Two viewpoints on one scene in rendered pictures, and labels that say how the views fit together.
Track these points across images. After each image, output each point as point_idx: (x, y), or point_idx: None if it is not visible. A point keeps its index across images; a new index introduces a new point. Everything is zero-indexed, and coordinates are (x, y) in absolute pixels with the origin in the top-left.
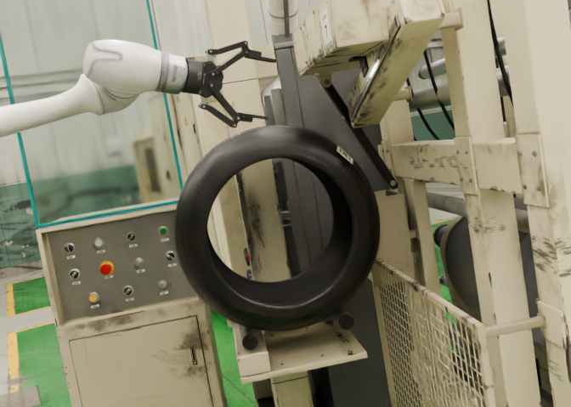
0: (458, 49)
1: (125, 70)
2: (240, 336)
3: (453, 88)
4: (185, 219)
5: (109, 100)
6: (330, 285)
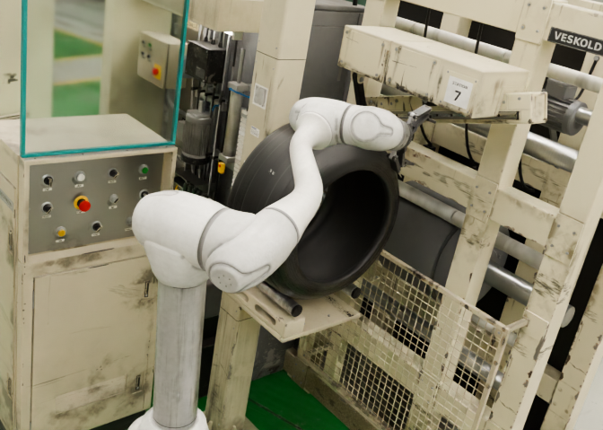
0: (516, 124)
1: (390, 142)
2: (256, 293)
3: (493, 144)
4: None
5: (334, 143)
6: (356, 266)
